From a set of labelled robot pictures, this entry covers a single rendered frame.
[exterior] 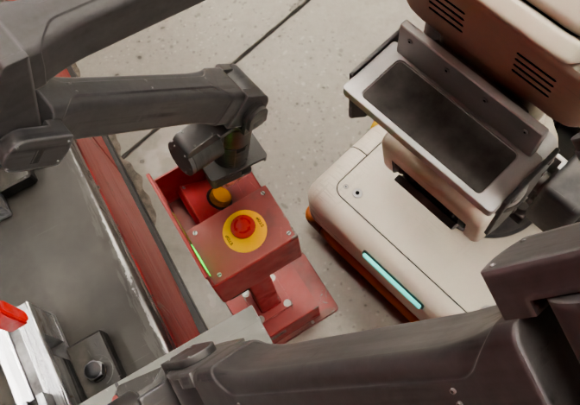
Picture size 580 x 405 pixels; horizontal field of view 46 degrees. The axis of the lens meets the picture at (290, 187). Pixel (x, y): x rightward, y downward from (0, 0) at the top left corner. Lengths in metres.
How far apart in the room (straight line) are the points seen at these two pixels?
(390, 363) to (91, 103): 0.44
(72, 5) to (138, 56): 1.64
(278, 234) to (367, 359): 0.72
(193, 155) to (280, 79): 1.20
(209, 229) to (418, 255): 0.64
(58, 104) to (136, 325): 0.42
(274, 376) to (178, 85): 0.45
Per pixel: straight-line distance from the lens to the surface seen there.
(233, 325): 0.83
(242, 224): 1.07
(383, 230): 1.61
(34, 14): 0.61
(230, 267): 1.08
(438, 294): 1.59
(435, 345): 0.34
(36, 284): 1.06
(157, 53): 2.24
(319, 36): 2.19
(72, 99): 0.69
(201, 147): 0.94
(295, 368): 0.43
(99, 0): 0.63
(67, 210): 1.08
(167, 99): 0.78
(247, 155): 1.05
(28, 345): 0.94
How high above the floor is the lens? 1.81
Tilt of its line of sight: 68 degrees down
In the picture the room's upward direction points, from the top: 11 degrees counter-clockwise
